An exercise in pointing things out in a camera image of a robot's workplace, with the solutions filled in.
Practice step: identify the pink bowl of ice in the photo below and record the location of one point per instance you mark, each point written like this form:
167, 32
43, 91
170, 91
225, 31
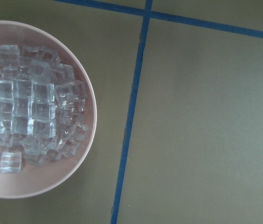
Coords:
37, 180

